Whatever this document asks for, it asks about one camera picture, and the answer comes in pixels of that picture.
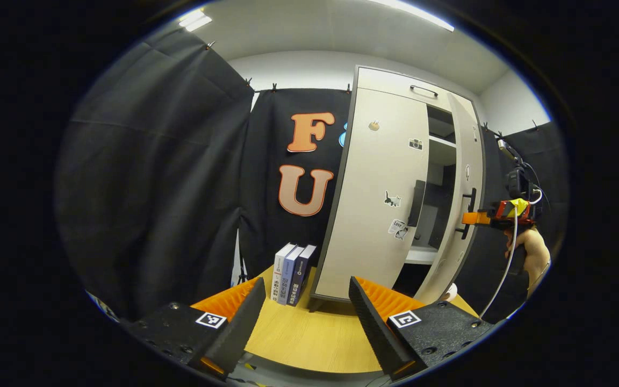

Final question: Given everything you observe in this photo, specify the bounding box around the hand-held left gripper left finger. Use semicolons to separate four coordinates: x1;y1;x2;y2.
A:
121;277;266;379

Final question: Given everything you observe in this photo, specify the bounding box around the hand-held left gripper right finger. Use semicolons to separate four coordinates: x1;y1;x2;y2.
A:
348;276;495;381

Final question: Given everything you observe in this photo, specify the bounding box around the headphone sticker shoe cabinet door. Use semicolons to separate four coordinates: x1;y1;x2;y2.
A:
414;92;485;304

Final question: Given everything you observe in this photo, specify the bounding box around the beige double-door shoe cabinet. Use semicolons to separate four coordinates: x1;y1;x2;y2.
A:
309;66;486;312

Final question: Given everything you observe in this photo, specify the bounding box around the camera sticker shoe cabinet door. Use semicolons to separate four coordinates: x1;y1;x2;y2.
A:
315;88;429;300

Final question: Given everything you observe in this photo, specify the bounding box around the small white device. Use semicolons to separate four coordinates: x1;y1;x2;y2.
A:
496;138;520;162

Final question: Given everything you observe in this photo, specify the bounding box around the white book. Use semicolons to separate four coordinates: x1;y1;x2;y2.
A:
271;243;297;303

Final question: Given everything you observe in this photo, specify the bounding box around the grey-blue book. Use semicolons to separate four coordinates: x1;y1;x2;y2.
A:
279;246;306;306

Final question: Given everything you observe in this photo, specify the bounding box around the black backdrop cloth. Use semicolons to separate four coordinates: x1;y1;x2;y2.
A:
54;27;568;323

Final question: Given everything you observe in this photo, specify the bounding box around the long ceiling light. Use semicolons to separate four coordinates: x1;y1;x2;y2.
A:
371;0;456;33

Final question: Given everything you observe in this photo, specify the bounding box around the short ceiling light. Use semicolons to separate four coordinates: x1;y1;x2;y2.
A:
179;9;213;33

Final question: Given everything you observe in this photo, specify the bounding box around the white cable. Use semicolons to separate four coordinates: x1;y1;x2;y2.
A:
479;187;544;319

